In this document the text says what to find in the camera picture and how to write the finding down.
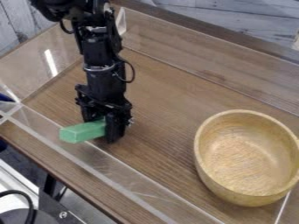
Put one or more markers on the brown wooden bowl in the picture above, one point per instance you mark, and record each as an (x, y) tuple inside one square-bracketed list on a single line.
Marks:
[(246, 155)]

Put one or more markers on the clear acrylic tray enclosure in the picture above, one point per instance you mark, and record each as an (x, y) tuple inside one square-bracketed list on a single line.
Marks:
[(196, 69)]

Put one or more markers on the black metal base plate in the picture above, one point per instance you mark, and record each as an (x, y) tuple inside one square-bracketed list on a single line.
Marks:
[(52, 212)]

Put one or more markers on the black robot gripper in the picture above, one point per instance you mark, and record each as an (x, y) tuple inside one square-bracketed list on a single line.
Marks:
[(102, 99)]

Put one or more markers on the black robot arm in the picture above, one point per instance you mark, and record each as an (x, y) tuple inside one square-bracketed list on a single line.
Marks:
[(94, 28)]

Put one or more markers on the black table leg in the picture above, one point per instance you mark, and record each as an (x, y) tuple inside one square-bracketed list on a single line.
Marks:
[(50, 185)]

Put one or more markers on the green rectangular block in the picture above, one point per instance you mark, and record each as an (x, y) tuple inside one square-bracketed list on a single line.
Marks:
[(83, 132)]

